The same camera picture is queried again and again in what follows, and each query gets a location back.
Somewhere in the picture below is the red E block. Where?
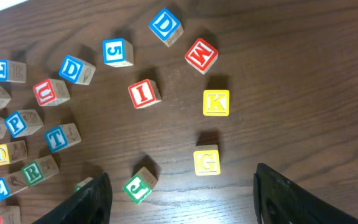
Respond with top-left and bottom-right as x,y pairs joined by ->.
0,206 -> 21,224

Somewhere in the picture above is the red I block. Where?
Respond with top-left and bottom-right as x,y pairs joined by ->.
128,79 -> 162,109

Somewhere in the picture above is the blue D block right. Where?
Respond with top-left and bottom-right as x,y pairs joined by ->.
149,8 -> 184,47

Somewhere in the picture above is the yellow K block right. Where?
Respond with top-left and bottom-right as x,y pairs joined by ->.
203,90 -> 230,116

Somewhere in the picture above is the yellow O block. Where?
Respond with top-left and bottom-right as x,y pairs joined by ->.
0,140 -> 28,166

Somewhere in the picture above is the blue D block left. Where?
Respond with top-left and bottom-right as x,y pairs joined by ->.
58,55 -> 96,85

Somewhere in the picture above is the green J block right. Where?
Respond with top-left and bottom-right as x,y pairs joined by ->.
122,167 -> 157,204

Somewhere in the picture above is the blue 5 block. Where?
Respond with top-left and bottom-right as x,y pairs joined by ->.
102,38 -> 134,68

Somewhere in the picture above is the blue L block top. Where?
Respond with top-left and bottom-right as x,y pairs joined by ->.
0,60 -> 27,83

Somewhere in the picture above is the green R block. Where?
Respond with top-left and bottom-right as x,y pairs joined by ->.
21,155 -> 59,187

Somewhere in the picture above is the yellow G block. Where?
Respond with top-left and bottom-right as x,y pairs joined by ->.
193,144 -> 221,176

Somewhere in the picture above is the blue T block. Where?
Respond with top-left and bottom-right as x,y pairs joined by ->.
44,123 -> 82,153

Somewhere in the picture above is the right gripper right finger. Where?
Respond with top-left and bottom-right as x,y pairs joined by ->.
253,163 -> 358,224

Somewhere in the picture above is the red M block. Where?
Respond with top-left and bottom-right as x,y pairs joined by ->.
185,38 -> 219,75

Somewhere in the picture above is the blue 2 block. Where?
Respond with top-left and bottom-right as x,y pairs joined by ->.
0,171 -> 28,201

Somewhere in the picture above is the red U block top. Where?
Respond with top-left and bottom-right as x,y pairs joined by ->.
33,78 -> 71,106

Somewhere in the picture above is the green 4 block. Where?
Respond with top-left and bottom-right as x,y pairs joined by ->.
75,177 -> 93,192

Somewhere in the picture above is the blue P block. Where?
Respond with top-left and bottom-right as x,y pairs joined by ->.
4,110 -> 44,138

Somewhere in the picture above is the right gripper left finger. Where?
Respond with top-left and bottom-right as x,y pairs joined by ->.
34,172 -> 112,224

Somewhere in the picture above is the blue d block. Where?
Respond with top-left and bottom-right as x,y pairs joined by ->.
58,55 -> 96,85
149,8 -> 184,47

